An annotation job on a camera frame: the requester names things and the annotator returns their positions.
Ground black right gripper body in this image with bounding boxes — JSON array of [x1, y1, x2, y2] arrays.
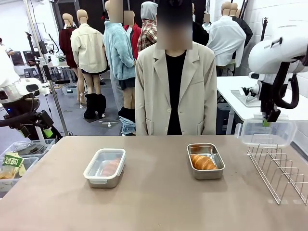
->
[[259, 81, 280, 118]]

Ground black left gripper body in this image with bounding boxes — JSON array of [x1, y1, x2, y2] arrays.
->
[[28, 109, 54, 130]]

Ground clear plastic clip lid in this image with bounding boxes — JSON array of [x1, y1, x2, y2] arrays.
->
[[234, 117, 297, 148], [83, 148, 127, 185]]

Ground perforated steel baking tray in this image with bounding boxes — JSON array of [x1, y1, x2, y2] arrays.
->
[[231, 89, 262, 107]]

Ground golden croissant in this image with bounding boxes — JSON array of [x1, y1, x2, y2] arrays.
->
[[102, 158, 120, 177], [190, 154, 218, 170]]

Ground rectangular steel container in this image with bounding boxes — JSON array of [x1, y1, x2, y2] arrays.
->
[[187, 143, 226, 180], [86, 177, 122, 189]]

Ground white stand pole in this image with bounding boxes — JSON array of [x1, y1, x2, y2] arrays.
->
[[35, 125, 45, 142]]

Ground black bag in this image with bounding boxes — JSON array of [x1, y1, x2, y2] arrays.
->
[[24, 125, 64, 141]]

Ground clear plastic storage bin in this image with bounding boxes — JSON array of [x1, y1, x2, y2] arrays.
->
[[0, 156, 39, 193], [3, 139, 56, 160]]

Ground slanted aluminium pole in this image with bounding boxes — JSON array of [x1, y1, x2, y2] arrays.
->
[[24, 0, 70, 137]]

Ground white table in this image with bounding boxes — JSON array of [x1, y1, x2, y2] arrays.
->
[[216, 76, 308, 135]]

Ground green snack bag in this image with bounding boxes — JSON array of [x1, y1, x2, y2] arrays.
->
[[0, 153, 25, 180]]

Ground black tripod stand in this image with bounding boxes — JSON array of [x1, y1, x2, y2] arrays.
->
[[259, 17, 269, 44]]

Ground mannequin in black jacket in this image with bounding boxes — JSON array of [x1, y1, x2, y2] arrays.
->
[[230, 2, 254, 49]]

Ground mannequin in dark red sweater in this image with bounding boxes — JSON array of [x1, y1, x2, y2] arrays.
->
[[59, 13, 85, 109]]

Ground mannequin in cream jacket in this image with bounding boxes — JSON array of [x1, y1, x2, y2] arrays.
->
[[70, 9, 108, 120]]

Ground person in beige blazer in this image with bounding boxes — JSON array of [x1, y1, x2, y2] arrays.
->
[[135, 0, 218, 136]]

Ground mannequin in black clothes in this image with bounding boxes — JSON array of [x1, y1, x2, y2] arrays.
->
[[192, 21, 210, 45]]

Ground mannequin in blue fleece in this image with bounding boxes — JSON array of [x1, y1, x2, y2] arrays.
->
[[103, 0, 138, 136]]

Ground mannequin in red jacket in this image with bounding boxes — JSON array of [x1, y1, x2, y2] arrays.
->
[[123, 11, 142, 64]]

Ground mannequin in plaid shirt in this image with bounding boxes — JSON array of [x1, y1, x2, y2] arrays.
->
[[137, 1, 159, 58]]

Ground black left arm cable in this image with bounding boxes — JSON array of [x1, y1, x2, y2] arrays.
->
[[0, 112, 39, 128]]

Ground metal mannequin base plate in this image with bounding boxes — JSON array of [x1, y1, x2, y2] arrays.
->
[[98, 119, 120, 128]]

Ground steel wire lid rack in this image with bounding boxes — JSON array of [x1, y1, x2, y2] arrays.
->
[[247, 143, 308, 205]]

